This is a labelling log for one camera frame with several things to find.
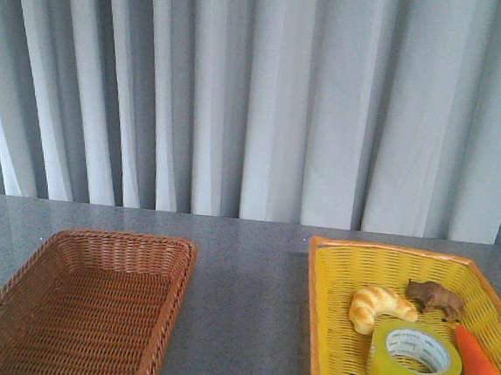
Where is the yellow packing tape roll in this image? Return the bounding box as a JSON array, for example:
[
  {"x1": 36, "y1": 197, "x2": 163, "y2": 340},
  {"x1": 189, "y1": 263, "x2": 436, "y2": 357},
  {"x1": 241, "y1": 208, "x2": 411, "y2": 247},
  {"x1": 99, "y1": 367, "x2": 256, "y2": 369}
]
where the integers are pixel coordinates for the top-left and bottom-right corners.
[{"x1": 366, "y1": 319, "x2": 463, "y2": 375}]

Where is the yellow plastic woven basket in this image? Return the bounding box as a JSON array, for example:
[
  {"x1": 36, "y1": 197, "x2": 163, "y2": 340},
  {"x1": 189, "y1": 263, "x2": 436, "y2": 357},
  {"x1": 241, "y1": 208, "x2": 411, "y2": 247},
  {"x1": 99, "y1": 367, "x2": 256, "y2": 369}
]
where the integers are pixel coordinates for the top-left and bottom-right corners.
[{"x1": 309, "y1": 236, "x2": 501, "y2": 375}]

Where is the toy croissant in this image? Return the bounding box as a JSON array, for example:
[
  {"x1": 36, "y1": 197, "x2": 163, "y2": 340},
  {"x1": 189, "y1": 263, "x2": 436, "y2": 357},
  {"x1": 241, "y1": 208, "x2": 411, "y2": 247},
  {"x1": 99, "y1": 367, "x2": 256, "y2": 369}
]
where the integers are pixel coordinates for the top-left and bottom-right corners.
[{"x1": 348, "y1": 286, "x2": 419, "y2": 336}]

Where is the grey pleated curtain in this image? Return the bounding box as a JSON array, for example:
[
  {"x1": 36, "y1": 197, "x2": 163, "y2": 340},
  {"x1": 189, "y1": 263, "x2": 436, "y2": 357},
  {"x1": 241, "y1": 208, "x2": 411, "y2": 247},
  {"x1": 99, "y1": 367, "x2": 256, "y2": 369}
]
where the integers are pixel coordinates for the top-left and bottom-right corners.
[{"x1": 0, "y1": 0, "x2": 501, "y2": 245}]

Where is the brown wicker basket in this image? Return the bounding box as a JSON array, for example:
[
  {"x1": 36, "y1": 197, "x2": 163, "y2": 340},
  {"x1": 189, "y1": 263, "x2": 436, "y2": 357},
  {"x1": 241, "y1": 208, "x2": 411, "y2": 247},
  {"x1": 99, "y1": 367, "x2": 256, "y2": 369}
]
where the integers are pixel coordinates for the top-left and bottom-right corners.
[{"x1": 0, "y1": 229, "x2": 198, "y2": 375}]

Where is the brown toy animal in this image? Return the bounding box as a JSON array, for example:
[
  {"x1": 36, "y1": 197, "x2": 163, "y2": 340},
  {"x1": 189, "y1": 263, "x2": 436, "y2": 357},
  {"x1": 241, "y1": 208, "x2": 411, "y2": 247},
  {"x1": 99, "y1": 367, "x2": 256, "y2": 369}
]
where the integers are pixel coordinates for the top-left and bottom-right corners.
[{"x1": 406, "y1": 281, "x2": 464, "y2": 322}]

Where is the orange toy carrot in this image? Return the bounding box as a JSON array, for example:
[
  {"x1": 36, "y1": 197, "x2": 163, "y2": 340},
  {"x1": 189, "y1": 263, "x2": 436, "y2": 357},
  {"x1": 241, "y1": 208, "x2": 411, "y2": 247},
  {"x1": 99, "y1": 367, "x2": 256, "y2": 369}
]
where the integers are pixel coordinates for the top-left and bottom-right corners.
[{"x1": 455, "y1": 324, "x2": 501, "y2": 375}]

